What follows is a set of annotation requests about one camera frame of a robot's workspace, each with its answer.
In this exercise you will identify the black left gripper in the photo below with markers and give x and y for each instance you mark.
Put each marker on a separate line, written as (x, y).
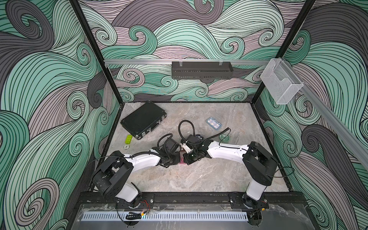
(177, 159)

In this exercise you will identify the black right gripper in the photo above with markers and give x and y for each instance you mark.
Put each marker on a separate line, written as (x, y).
(188, 161)

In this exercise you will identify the dark red two-compartment pillbox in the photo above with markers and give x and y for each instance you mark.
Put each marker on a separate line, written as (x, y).
(182, 152)

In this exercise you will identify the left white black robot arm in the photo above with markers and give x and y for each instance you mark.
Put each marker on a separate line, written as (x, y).
(111, 177)

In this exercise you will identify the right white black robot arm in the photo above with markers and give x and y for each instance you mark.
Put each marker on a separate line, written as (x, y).
(260, 163)

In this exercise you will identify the green round pillbox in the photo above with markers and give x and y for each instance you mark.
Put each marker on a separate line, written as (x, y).
(225, 138)

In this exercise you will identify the clear blue rectangular pillbox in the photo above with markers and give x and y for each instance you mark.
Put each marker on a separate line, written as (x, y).
(215, 124)

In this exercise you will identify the black hard case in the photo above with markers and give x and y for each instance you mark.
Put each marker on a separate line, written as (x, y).
(143, 120)

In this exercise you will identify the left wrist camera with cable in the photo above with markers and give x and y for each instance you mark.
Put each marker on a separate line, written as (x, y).
(169, 146)

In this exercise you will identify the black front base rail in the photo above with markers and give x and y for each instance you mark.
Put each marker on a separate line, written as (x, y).
(235, 200)

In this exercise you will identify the black wall-mounted tray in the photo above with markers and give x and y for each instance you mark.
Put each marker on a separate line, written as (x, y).
(202, 70)

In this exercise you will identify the aluminium wall rail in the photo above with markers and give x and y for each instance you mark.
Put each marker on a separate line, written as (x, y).
(169, 61)

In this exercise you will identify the white slotted cable duct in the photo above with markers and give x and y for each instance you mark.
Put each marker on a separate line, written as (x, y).
(168, 216)

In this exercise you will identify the clear plastic wall bin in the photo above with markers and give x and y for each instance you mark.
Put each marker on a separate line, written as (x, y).
(281, 81)

